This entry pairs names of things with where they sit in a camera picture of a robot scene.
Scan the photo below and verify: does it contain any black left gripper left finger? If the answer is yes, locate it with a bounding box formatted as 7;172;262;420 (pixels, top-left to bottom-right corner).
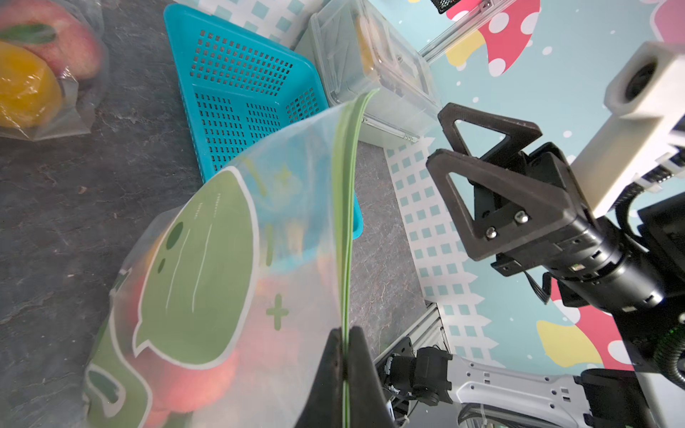
294;328;344;428

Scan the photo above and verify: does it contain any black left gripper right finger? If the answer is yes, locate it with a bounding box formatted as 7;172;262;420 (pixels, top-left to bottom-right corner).
347;326;394;428

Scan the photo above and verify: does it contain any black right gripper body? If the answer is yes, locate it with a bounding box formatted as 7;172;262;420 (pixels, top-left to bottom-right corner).
492;143;665;313

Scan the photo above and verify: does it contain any clear bag green cartoon print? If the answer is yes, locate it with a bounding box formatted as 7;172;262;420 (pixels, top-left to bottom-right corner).
83;93;372;427

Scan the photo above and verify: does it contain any clear blue zipper bag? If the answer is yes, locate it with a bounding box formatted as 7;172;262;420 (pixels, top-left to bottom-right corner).
1;1;109;141

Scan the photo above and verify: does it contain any pink peach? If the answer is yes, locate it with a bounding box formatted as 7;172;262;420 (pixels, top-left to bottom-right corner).
135;350;239;413
1;1;105;81

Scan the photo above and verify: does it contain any yellow peach with leaf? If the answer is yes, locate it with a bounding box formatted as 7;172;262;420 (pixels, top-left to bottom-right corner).
1;42;62;129

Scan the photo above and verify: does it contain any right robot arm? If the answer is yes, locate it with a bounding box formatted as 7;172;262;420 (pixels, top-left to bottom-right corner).
376;103;684;427

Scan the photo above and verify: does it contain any clear plastic storage box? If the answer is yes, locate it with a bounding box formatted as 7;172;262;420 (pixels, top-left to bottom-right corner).
295;1;442;149

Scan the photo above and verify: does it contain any teal plastic perforated basket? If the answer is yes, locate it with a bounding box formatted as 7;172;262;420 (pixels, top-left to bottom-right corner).
162;2;365;241

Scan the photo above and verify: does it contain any black wire mesh basket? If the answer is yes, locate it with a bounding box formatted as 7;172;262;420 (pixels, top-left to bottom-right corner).
431;0;481;14

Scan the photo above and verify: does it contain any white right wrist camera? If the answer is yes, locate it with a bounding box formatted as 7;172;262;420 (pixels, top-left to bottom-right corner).
571;42;684;218

